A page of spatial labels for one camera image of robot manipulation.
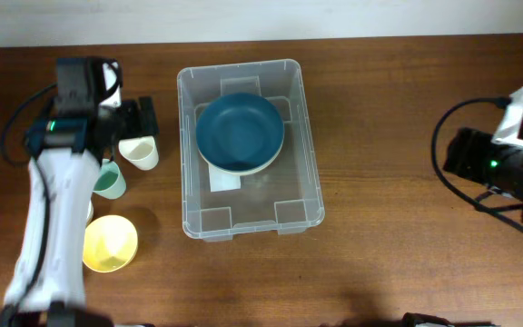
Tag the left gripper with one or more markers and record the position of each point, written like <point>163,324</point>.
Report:
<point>132,109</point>

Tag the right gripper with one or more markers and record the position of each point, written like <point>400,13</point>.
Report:
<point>465,153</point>

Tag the cream plastic cup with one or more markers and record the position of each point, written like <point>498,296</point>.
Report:
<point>141,152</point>

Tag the mint green plastic cup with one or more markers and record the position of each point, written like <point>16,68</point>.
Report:
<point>110,183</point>

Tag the blue plate bowl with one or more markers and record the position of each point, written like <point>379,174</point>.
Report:
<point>239,129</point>

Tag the small white bowl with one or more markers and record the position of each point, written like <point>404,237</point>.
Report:
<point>90,212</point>

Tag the cream plate bowl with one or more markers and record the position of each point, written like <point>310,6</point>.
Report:
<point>244,168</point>

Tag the small yellow bowl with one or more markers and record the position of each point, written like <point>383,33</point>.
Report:
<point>110,243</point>

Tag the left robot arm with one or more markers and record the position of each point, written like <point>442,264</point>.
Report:
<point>66,145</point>

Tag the clear plastic storage container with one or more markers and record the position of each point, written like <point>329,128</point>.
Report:
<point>286,196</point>

